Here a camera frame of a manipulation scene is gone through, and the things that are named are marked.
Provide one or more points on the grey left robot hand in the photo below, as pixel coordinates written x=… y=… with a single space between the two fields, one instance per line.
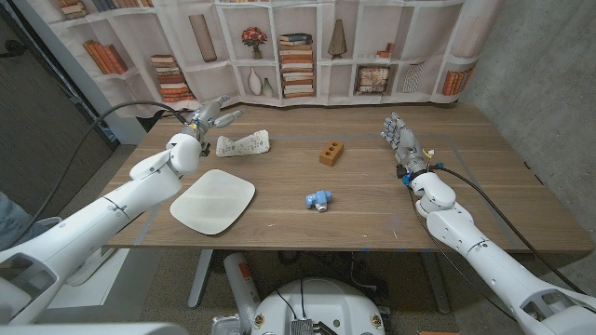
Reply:
x=207 y=120

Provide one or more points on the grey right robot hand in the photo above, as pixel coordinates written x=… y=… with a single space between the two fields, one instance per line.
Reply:
x=406 y=142

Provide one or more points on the white leaf-patterned pen bag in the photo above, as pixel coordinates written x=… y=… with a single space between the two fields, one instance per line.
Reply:
x=244 y=145

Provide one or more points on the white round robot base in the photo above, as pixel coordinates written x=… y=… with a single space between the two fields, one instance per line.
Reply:
x=321 y=307

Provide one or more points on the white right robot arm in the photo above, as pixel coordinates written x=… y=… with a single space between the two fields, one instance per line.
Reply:
x=489 y=260

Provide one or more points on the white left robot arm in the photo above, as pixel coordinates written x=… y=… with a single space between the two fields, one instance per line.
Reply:
x=102 y=218

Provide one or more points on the orange toy brick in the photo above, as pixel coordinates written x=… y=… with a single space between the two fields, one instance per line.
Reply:
x=330 y=153

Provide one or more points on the white paper plate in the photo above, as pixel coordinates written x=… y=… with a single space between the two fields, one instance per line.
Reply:
x=212 y=202

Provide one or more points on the bookshelf print backdrop cloth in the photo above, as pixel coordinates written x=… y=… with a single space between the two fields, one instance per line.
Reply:
x=223 y=79

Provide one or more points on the grey table leg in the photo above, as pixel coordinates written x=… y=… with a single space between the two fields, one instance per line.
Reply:
x=437 y=284
x=200 y=279

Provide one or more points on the dark perforated panel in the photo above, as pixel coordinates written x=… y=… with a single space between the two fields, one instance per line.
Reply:
x=42 y=139

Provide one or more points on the person in blue jeans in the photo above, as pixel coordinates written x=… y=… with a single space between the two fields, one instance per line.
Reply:
x=11 y=218

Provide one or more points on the white robot torso edge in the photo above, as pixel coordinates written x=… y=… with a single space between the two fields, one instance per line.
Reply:
x=93 y=329

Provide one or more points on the blue toy camera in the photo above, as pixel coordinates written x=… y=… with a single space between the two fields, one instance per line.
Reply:
x=316 y=199

